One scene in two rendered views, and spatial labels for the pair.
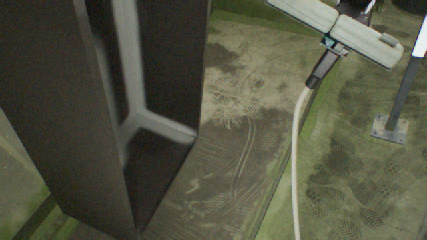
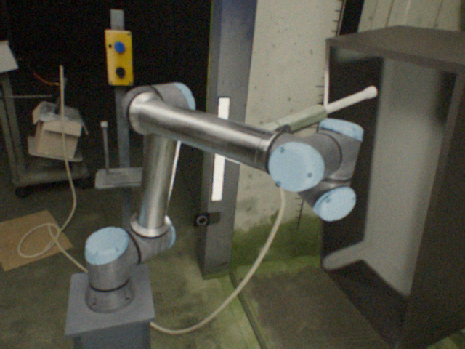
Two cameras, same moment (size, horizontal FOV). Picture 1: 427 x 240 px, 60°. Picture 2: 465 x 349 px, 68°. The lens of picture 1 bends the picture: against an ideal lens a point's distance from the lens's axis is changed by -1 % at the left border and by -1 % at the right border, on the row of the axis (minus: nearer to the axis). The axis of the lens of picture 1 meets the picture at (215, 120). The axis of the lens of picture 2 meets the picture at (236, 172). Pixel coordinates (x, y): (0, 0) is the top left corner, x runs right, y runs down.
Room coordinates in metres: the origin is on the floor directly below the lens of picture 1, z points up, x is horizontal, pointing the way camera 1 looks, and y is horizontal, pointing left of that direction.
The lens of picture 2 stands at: (1.16, -1.16, 1.71)
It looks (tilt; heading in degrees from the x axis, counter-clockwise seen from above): 25 degrees down; 126
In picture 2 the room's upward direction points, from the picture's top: 6 degrees clockwise
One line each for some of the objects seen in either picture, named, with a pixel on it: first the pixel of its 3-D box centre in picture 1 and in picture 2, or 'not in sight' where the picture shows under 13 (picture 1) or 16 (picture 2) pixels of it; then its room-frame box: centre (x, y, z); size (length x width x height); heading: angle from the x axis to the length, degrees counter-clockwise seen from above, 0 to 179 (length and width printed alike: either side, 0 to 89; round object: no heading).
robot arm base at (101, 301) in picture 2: not in sight; (110, 285); (0.20, -0.60, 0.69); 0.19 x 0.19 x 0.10
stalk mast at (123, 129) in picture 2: not in sight; (124, 161); (-0.49, -0.04, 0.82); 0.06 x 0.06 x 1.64; 58
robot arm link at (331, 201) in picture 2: not in sight; (325, 193); (0.91, -0.45, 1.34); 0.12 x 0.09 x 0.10; 148
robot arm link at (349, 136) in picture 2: not in sight; (334, 150); (0.91, -0.47, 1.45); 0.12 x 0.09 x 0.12; 88
